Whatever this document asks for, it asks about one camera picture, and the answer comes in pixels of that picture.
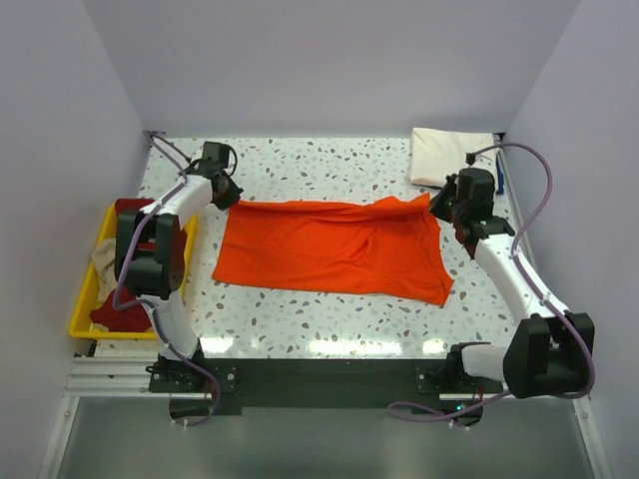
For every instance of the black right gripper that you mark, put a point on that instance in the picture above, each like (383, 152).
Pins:
(436, 207)

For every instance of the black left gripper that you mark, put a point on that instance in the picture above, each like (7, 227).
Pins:
(232, 198)

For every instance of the orange t-shirt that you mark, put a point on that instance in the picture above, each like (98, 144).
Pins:
(388, 247)

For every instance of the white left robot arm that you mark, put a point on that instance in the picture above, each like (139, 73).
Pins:
(149, 257)

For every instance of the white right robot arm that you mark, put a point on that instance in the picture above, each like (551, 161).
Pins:
(550, 352)

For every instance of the folded blue t-shirt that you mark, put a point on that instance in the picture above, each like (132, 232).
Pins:
(499, 174)

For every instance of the folded cream t-shirt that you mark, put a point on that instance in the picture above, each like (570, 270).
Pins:
(437, 154)

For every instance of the beige t-shirt in bin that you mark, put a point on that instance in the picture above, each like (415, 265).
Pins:
(103, 260)

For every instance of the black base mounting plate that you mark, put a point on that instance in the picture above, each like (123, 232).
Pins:
(310, 383)

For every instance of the aluminium frame rail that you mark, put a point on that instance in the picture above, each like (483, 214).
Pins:
(108, 377)

